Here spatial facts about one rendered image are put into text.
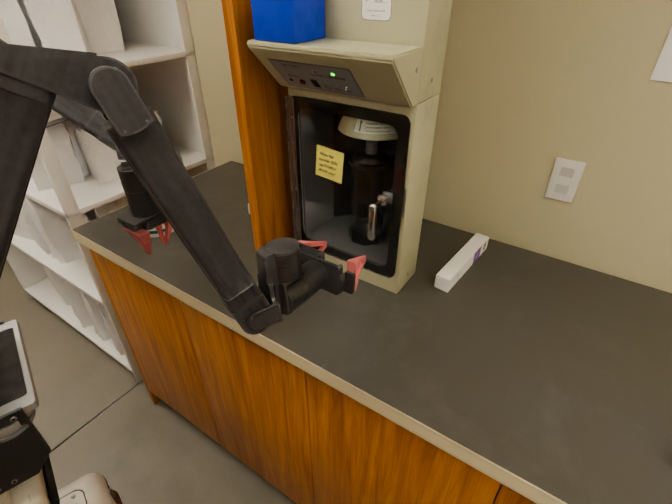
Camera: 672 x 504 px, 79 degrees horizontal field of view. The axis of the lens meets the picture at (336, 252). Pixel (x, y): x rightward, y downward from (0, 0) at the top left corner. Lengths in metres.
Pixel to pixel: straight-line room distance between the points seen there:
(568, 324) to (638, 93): 0.55
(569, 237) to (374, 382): 0.74
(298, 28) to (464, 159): 0.67
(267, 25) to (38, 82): 0.46
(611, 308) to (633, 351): 0.14
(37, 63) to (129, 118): 0.09
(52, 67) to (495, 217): 1.15
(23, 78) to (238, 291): 0.36
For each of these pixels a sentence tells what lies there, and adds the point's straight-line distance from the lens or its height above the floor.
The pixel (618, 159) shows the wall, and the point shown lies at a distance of 1.24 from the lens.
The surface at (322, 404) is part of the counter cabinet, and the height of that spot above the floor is 0.77.
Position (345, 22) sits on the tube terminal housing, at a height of 1.54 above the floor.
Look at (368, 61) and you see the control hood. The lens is 0.74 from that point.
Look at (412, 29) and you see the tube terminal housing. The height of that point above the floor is 1.54.
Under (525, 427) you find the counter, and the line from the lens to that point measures 0.87.
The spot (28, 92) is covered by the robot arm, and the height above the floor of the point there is 1.52.
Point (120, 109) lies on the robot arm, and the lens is 0.51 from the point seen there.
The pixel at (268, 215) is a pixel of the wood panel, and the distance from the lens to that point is 1.11.
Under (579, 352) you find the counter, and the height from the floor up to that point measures 0.94.
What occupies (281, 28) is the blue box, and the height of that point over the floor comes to 1.53.
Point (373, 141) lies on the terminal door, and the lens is 0.88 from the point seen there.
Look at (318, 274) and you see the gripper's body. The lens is 0.74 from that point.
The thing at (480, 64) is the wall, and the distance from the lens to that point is 1.24.
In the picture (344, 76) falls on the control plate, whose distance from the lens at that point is 0.81.
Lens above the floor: 1.62
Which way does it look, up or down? 35 degrees down
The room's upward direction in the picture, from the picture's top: straight up
